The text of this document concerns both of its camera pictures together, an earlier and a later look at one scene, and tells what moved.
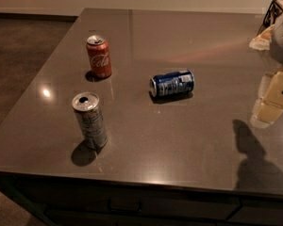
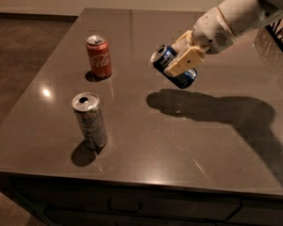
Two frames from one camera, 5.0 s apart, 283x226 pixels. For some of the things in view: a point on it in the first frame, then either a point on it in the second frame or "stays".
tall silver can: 89,108 stays
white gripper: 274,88 -> 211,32
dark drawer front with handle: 82,201 stays
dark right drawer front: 263,212 stays
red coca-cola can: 98,49 stays
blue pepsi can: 172,83 -> 161,56
